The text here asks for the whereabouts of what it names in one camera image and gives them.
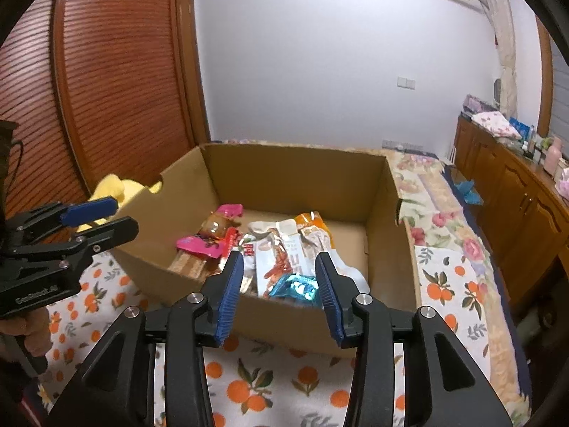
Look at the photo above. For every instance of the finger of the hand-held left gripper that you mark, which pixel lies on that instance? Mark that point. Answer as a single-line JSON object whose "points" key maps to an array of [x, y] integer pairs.
{"points": [[89, 211], [111, 233]]}

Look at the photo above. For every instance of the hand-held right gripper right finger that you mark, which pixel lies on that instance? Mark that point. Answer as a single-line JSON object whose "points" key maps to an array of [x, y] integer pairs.
{"points": [[331, 302]]}

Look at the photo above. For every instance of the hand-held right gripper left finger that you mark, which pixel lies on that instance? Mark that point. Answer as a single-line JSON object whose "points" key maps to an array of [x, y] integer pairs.
{"points": [[229, 302]]}

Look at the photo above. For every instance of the teal snack packet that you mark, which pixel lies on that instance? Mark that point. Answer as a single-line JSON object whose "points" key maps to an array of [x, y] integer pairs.
{"points": [[295, 289]]}

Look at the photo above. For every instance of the red silver snack packet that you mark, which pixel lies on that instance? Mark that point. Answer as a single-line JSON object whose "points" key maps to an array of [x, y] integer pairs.
{"points": [[248, 253]]}

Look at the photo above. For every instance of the clear tray cracker packet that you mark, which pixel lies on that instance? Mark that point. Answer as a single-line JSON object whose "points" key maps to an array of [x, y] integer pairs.
{"points": [[189, 267]]}

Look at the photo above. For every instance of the orange white snack packet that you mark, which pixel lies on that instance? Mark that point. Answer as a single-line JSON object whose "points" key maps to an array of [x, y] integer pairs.
{"points": [[313, 231]]}

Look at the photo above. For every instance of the pink clear snack packet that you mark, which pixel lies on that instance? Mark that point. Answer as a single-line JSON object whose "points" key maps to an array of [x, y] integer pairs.
{"points": [[213, 227]]}

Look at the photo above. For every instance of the brown cardboard box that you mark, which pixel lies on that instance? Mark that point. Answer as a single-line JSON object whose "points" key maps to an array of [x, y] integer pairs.
{"points": [[284, 178]]}

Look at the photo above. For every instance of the person's left hand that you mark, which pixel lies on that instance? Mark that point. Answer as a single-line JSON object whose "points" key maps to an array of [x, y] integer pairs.
{"points": [[31, 329]]}

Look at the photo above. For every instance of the yellow plush toy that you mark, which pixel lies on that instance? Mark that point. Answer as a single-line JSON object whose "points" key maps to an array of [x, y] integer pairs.
{"points": [[120, 189]]}

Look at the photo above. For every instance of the orange fruit print blanket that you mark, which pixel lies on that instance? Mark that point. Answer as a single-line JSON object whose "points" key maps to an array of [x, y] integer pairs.
{"points": [[275, 387]]}

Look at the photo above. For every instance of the floral bed quilt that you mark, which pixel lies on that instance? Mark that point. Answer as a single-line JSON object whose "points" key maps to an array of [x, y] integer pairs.
{"points": [[444, 227]]}

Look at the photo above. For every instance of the wooden louvered wardrobe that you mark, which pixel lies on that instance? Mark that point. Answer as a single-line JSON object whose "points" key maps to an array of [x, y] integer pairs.
{"points": [[111, 75]]}

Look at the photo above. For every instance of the blue plastic bag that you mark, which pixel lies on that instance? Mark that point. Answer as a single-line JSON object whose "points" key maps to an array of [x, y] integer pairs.
{"points": [[469, 192]]}

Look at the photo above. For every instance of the wooden sideboard cabinet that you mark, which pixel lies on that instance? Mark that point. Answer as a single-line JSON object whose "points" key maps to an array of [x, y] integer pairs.
{"points": [[515, 204]]}

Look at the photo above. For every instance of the folded floral cloth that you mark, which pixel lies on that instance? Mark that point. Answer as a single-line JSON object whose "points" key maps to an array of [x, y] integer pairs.
{"points": [[495, 125]]}

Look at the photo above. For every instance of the purple patterned bag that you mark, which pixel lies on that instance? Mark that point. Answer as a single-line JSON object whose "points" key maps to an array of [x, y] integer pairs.
{"points": [[475, 104]]}

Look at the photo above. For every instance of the pink bottle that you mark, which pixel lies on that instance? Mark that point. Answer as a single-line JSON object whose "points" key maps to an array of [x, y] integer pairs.
{"points": [[555, 156]]}

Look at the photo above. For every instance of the small white fan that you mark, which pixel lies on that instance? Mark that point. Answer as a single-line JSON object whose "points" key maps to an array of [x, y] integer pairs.
{"points": [[498, 91]]}

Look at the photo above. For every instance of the grey window blind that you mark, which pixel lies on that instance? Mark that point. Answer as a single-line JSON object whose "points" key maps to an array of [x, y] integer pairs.
{"points": [[561, 93]]}

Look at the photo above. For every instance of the cream patterned curtain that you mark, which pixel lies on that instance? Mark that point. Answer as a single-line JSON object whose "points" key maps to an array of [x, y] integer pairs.
{"points": [[504, 44]]}

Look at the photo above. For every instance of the white wall switch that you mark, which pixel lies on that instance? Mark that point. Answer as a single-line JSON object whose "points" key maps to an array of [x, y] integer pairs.
{"points": [[405, 82]]}

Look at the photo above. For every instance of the wooden window frame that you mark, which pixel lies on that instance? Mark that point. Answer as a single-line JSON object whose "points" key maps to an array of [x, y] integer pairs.
{"points": [[544, 80]]}

